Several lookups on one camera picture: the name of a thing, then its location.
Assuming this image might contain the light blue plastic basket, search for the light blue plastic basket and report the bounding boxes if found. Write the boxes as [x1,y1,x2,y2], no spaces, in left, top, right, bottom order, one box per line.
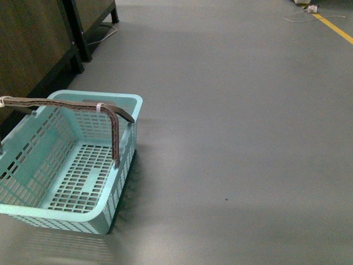
[1,90,143,234]

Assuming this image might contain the brown basket handle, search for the brown basket handle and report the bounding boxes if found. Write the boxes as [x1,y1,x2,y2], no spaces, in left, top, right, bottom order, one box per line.
[1,96,135,167]

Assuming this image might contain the dark wooden cabinet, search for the dark wooden cabinet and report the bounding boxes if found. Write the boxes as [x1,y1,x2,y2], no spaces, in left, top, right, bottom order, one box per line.
[0,0,120,141]

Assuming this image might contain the white cable by cabinet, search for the white cable by cabinet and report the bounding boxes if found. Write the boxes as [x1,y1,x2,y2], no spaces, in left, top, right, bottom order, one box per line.
[86,24,118,46]

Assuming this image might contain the white cable on floor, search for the white cable on floor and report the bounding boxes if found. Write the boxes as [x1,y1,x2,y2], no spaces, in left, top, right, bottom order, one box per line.
[282,4,347,23]

